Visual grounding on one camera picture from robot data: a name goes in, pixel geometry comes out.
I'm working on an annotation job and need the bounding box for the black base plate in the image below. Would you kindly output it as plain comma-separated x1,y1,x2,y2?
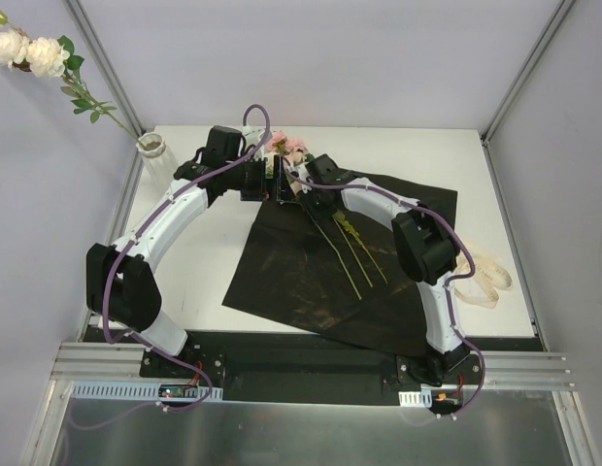
138,331,484,408

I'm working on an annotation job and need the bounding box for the right white cable duct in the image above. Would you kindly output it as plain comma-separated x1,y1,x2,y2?
398,389,433,409

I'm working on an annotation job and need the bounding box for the left white cable duct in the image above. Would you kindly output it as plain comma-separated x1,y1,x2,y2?
72,381,223,403

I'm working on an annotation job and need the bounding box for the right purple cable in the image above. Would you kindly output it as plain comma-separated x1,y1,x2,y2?
280,154,487,426

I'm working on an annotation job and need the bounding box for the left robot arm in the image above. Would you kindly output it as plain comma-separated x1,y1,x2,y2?
85,125,272,378

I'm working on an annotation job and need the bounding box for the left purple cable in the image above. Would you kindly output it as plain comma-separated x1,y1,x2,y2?
67,103,273,430

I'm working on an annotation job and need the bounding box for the right aluminium frame post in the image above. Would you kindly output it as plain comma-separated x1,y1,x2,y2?
480,0,577,146

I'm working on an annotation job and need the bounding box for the aluminium frame post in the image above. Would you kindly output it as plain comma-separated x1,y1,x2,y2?
63,0,145,136
480,0,577,146

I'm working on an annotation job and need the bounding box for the pink and white flower bouquet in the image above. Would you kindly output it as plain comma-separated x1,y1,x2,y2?
266,132,387,301

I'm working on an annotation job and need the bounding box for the white peony flower stem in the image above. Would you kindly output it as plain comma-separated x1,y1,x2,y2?
0,10,142,146

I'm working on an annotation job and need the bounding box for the purple cable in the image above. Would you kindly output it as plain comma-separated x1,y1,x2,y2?
67,103,273,430
280,154,487,426

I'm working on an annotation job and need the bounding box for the aluminium rail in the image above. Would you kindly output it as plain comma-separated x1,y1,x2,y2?
50,342,577,391

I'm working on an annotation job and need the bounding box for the left aluminium frame post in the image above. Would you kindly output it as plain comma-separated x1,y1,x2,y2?
63,0,145,136

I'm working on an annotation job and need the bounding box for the white ribbed vase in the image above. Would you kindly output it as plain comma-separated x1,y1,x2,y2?
136,132,179,194

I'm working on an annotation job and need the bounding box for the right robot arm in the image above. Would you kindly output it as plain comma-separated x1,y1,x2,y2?
286,154,475,387

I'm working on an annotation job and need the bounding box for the cream ribbon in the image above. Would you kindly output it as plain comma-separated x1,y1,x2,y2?
454,242,513,309

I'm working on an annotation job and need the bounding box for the white cable duct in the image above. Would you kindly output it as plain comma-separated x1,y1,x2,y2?
398,389,433,409
72,381,223,403

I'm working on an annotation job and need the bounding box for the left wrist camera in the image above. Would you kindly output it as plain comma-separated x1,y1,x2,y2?
241,125,265,156

